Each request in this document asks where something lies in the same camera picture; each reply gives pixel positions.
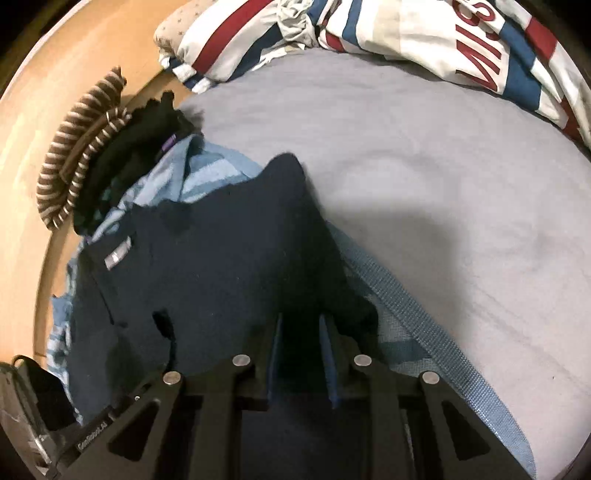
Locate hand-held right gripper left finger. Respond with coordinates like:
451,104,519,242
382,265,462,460
60,313,284,480

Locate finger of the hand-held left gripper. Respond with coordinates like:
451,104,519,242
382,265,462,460
108,372,168,420

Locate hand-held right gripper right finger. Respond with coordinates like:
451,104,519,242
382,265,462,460
318,314,532,480

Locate navy blue collared shirt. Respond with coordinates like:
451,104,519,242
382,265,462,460
65,154,380,480

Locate folded black clothes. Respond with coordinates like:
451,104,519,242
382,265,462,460
73,91,205,235

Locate light blue striped hoodie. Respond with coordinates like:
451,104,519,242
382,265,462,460
46,136,537,479

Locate folded brown striped sweater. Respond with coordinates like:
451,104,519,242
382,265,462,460
37,66,133,230

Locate wooden headboard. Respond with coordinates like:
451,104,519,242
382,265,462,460
0,0,185,367

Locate star striped pillow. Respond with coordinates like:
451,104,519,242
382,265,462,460
154,0,319,95

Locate star striped quilt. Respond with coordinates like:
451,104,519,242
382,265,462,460
277,0,591,151

